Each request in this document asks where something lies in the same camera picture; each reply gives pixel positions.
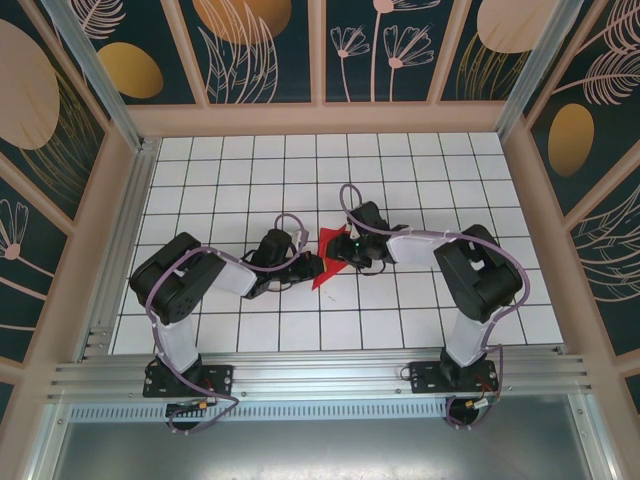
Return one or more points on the red square paper sheet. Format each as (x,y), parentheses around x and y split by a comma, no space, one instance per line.
(330,235)

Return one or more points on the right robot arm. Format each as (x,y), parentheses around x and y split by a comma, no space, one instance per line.
(480,272)

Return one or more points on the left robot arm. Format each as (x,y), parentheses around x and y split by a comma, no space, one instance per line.
(175,280)

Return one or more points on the grey metal shelf sheet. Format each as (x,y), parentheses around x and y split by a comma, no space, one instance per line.
(320,450)

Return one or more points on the long aluminium mounting rail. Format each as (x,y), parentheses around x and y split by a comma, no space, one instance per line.
(320,375)

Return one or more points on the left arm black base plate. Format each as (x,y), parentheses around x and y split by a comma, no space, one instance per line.
(220,380)

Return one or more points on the short aluminium side rail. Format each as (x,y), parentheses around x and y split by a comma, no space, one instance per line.
(125,250)

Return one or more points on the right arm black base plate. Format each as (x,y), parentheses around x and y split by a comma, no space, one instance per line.
(425,377)

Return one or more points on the aluminium corner post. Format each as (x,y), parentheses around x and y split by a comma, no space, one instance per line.
(530,65)
(100,80)

